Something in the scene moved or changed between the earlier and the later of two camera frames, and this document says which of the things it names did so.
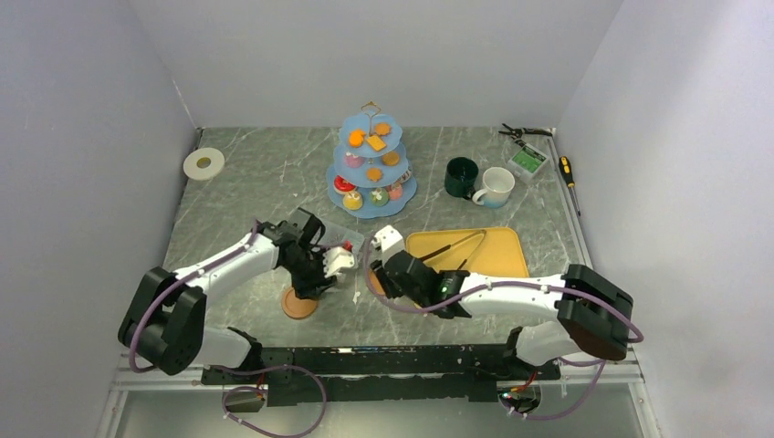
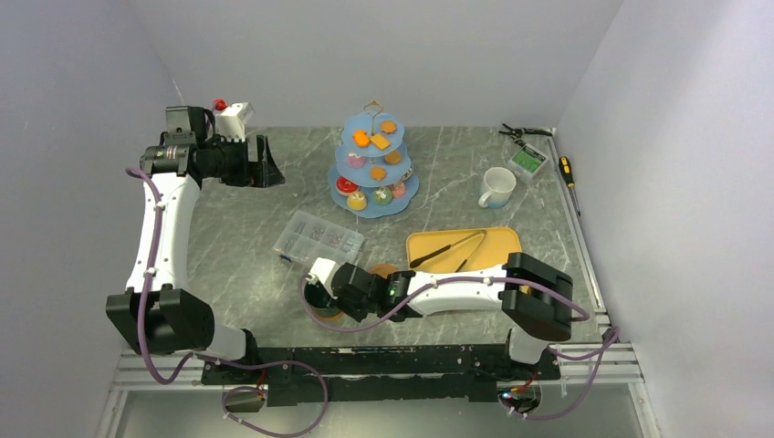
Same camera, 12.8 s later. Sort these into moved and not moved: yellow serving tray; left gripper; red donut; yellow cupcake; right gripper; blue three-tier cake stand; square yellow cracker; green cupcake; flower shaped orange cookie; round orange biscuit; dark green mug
Moved: dark green mug; right gripper; left gripper
Not moved: blue three-tier cake stand; round orange biscuit; yellow serving tray; red donut; green cupcake; square yellow cracker; yellow cupcake; flower shaped orange cookie
